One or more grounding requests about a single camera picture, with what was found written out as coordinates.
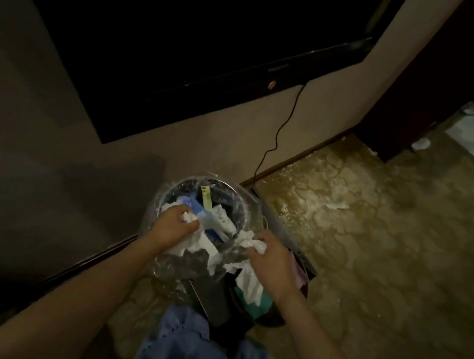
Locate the person's left hand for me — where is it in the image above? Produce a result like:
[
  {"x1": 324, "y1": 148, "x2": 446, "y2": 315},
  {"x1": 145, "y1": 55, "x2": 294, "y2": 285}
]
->
[{"x1": 142, "y1": 199, "x2": 206, "y2": 260}]

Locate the person's right hand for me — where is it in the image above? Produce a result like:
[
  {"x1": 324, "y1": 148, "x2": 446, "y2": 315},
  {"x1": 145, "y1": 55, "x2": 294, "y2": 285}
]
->
[{"x1": 240, "y1": 227, "x2": 312, "y2": 306}]

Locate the white paper scrap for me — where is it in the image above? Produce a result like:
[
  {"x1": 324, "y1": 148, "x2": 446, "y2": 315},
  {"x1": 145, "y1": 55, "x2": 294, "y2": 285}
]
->
[
  {"x1": 218, "y1": 225, "x2": 276, "y2": 299},
  {"x1": 150, "y1": 196, "x2": 242, "y2": 278}
]

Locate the blue plastic wrapper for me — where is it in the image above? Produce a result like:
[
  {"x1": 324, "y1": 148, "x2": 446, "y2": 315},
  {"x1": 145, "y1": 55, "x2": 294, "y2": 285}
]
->
[{"x1": 176, "y1": 193, "x2": 234, "y2": 242}]

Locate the cream paper strip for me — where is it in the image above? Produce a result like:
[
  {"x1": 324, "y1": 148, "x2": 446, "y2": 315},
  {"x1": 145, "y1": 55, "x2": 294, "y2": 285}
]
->
[{"x1": 197, "y1": 184, "x2": 216, "y2": 212}]

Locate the trash bin with clear bag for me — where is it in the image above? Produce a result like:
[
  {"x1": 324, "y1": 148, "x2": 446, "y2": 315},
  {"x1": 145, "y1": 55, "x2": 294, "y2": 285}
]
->
[{"x1": 135, "y1": 163, "x2": 274, "y2": 294}]

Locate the person's left forearm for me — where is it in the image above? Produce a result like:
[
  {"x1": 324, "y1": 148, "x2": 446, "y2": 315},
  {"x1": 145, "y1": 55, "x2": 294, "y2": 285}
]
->
[{"x1": 0, "y1": 217, "x2": 162, "y2": 359}]

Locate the black low cabinet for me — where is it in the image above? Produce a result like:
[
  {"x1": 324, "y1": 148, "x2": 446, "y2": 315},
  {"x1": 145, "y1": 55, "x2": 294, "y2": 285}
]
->
[{"x1": 183, "y1": 181, "x2": 329, "y2": 335}]

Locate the black television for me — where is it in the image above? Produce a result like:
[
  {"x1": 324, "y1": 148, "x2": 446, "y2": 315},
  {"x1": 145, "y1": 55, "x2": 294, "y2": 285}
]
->
[{"x1": 0, "y1": 0, "x2": 413, "y2": 191}]

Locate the black power cable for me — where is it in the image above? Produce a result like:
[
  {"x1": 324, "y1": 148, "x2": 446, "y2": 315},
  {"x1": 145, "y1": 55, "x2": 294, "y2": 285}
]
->
[{"x1": 254, "y1": 76, "x2": 307, "y2": 182}]

